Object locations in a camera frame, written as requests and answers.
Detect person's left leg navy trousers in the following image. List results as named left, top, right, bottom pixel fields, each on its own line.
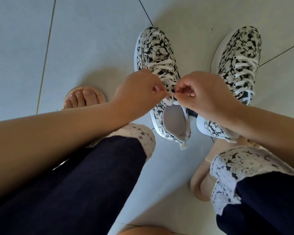
left=0, top=123, right=156, bottom=235

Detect person's left hand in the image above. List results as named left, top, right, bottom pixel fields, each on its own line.
left=112, top=68, right=170, bottom=123

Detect person's right hand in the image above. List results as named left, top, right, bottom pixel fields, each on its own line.
left=174, top=71, right=244, bottom=125

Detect bright white shoelace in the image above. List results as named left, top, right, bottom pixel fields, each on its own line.
left=147, top=58, right=179, bottom=106
left=231, top=55, right=260, bottom=105

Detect pink slipper with white charms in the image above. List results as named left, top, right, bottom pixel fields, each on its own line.
left=62, top=86, right=107, bottom=110

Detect floral sneaker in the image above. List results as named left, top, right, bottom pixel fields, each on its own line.
left=196, top=26, right=263, bottom=144
left=133, top=26, right=191, bottom=150

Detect person's right leg navy trousers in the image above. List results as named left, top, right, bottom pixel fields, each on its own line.
left=209, top=145, right=294, bottom=235

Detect person's left forearm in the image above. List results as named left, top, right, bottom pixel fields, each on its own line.
left=0, top=101, right=128, bottom=203

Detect person's leg navy trousers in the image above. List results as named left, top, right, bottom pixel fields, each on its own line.
left=0, top=123, right=156, bottom=235
left=209, top=145, right=294, bottom=235

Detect person's right forearm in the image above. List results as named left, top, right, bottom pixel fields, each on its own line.
left=229, top=105, right=294, bottom=175

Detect pink slipper with green charm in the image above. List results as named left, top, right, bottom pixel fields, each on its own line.
left=190, top=138, right=268, bottom=202

